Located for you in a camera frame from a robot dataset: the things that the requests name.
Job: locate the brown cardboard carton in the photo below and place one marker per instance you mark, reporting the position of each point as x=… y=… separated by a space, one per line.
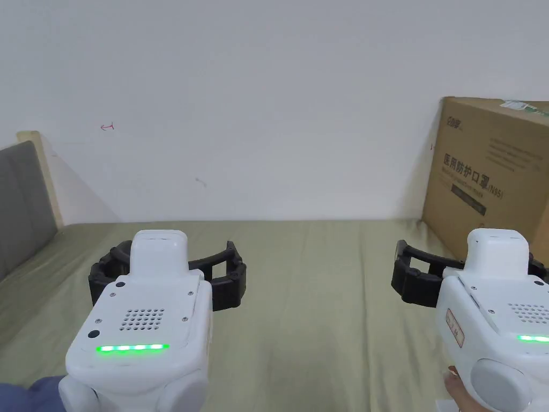
x=484 y=171

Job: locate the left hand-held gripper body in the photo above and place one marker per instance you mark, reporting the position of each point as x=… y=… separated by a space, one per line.
x=141 y=309

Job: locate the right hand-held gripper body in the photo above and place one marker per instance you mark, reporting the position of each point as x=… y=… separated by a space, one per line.
x=493 y=300

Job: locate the grey padded headboard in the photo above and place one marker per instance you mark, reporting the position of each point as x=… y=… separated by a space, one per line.
x=21 y=201

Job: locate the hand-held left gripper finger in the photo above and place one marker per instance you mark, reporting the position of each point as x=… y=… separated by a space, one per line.
x=231 y=287
x=103 y=268

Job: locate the person's right hand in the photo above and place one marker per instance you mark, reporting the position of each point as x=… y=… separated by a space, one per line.
x=460 y=390

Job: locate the bed with pale green sheet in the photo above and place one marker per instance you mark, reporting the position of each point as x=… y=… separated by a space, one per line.
x=321 y=326

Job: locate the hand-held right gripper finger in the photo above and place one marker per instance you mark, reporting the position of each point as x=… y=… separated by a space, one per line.
x=414 y=285
x=541 y=271

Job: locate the dark blue shirt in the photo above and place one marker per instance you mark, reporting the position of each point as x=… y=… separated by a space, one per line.
x=30 y=397

